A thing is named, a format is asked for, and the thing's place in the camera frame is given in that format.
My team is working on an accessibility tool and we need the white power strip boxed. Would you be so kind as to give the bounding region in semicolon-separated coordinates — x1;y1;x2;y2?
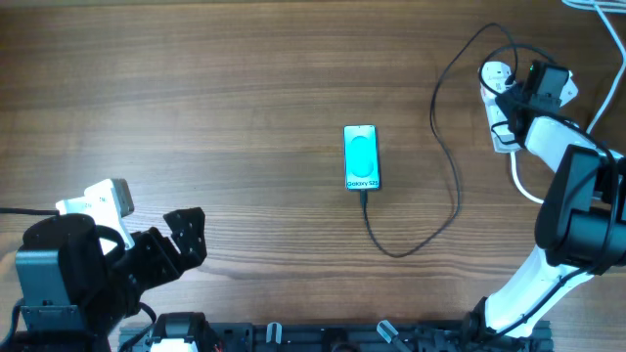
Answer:
480;62;520;154

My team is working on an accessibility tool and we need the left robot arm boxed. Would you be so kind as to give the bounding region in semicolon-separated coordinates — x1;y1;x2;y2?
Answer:
1;207;206;351

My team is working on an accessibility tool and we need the black USB charging cable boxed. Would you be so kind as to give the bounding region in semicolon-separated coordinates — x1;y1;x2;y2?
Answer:
359;22;520;259

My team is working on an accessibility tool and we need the teal Galaxy S25 smartphone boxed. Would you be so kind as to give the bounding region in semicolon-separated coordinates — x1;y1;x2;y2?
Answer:
343;125;381;191

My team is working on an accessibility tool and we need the white power strip cord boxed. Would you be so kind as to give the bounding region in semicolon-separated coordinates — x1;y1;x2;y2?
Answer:
510;0;626;205

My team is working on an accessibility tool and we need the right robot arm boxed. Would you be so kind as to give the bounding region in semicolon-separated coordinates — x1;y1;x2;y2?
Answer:
462;61;625;347

